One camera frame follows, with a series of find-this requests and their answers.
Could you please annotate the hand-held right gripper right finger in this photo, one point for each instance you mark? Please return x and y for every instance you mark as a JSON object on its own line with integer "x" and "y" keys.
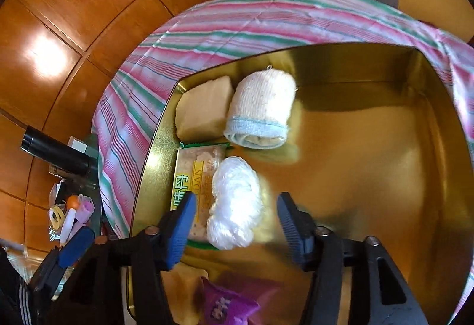
{"x": 292, "y": 232}

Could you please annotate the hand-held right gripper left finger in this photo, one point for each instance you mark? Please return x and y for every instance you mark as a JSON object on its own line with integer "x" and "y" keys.
{"x": 181, "y": 228}

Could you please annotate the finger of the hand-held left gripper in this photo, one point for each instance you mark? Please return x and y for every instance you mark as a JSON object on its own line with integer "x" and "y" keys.
{"x": 76, "y": 245}

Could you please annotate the white yarn skein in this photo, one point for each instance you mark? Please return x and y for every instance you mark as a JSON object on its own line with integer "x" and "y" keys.
{"x": 233, "y": 199}

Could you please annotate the green cracker packet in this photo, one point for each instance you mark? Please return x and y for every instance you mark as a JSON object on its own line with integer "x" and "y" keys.
{"x": 192, "y": 166}

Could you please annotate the purple snack packet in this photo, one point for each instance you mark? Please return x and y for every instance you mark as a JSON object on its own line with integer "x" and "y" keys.
{"x": 226, "y": 306}

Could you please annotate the gold metal tin box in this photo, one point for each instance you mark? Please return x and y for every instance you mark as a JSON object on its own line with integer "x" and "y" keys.
{"x": 370, "y": 143}

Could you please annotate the beige sponge block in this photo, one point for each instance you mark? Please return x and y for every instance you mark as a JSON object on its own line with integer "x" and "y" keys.
{"x": 202, "y": 106}

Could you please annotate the white towel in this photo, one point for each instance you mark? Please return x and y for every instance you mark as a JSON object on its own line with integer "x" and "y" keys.
{"x": 259, "y": 103}

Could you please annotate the white plastic bottle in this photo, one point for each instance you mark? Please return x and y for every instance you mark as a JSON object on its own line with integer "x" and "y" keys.
{"x": 69, "y": 227}

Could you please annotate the yellow rubber bands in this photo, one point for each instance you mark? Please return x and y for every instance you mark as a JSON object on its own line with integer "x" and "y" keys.
{"x": 57, "y": 217}

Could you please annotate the orange fruit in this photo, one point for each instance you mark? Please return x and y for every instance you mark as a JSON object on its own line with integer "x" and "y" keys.
{"x": 73, "y": 202}

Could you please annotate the green glass side table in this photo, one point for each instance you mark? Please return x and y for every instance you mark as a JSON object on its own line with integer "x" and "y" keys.
{"x": 97, "y": 184}

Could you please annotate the person's black striped clothing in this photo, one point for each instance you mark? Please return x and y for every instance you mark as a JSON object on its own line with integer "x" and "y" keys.
{"x": 14, "y": 291}

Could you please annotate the black thermos bottle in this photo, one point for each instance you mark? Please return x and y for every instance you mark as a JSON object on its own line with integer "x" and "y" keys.
{"x": 55, "y": 151}

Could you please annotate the striped tablecloth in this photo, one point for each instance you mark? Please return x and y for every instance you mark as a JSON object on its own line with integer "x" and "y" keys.
{"x": 222, "y": 25}

